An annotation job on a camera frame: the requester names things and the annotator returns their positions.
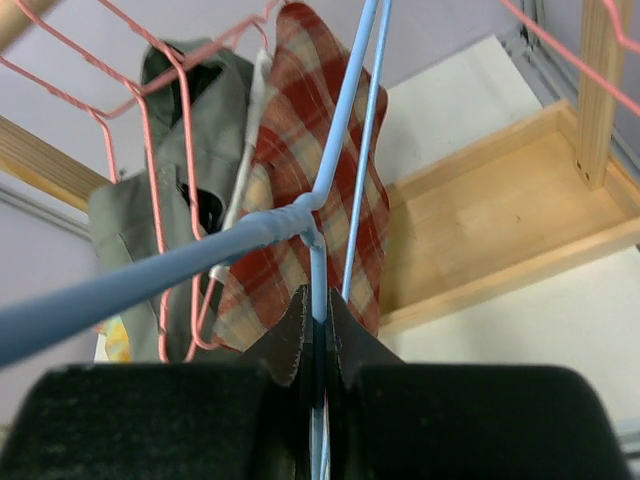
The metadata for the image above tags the red plaid skirt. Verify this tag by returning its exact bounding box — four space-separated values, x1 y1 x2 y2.
212 1 391 354

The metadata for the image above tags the grey skirt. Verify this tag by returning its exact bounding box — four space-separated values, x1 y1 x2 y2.
88 46 238 363

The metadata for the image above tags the blue hanger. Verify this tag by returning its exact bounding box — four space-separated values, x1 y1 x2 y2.
1 1 391 479

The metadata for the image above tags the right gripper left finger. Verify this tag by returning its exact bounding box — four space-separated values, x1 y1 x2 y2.
238 285 313 387

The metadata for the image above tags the wooden clothes rack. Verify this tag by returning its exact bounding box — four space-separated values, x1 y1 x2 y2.
0 0 640 337

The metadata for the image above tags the lemon print skirt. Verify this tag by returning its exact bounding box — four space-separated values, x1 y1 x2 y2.
94 315 131 363

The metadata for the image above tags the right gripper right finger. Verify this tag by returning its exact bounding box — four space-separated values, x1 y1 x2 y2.
326 287 402 389

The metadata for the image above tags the aluminium rail frame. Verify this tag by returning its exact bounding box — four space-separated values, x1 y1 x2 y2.
514 1 639 178

